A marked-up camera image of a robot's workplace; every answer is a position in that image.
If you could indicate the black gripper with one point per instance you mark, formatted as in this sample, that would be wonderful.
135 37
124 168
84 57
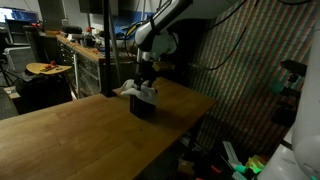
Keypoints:
146 70

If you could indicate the white woven towel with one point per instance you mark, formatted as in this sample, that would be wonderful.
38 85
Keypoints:
148 95

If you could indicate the black mesh box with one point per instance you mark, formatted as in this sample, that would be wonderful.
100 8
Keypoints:
143 110

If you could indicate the silver aluminium bar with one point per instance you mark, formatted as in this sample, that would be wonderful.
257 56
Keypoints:
137 66

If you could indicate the black vertical pole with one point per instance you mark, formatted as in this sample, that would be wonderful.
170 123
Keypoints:
107 50

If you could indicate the wooden workbench with drawers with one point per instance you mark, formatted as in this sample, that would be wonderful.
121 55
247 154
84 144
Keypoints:
86 63

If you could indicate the black case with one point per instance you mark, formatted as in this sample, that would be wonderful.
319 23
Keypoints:
71 29

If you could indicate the small red object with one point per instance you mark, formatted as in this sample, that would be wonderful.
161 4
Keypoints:
52 63

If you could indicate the round wooden stool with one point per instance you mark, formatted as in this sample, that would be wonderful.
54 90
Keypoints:
46 69

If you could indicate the white flat strip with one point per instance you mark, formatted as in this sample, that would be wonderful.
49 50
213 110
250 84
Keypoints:
230 151

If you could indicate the small orange tool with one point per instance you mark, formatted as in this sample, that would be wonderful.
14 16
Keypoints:
216 169

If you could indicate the grey mesh office chair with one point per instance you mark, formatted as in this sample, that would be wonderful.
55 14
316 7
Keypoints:
18 56

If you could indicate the green yellow plastic toy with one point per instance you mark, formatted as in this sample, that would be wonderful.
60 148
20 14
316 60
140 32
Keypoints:
255 165

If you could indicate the lit computer monitor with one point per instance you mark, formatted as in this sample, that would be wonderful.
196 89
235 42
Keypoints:
16 15

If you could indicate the tan wrist camera box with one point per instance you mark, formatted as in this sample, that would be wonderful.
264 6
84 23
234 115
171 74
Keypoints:
163 66

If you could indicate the blue wall panel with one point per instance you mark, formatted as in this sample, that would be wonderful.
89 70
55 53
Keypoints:
120 20

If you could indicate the black metal table frame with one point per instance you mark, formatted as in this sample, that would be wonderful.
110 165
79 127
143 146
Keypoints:
193 136

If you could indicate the dark wall screen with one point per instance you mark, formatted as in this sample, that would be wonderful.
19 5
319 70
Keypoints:
90 6

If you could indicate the black camera on stand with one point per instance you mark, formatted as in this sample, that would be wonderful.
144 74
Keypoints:
293 67

